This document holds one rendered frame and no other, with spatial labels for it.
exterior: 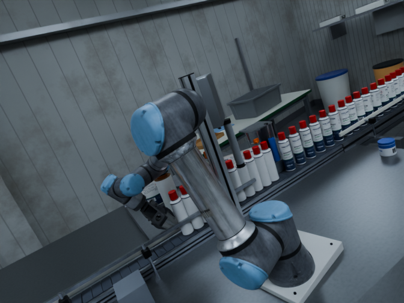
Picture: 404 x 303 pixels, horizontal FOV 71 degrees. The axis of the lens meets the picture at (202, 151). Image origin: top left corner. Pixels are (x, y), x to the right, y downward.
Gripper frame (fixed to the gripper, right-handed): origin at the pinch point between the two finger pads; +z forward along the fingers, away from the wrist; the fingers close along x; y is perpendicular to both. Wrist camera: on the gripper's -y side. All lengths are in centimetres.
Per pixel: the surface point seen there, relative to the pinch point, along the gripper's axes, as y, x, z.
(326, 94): 243, -297, 238
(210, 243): -7.7, -2.4, 13.4
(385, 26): 169, -394, 204
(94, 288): 1.7, 35.6, -14.1
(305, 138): -1, -71, 34
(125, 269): 1.4, 24.5, -7.8
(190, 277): -18.6, 10.9, 5.8
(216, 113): -17, -43, -22
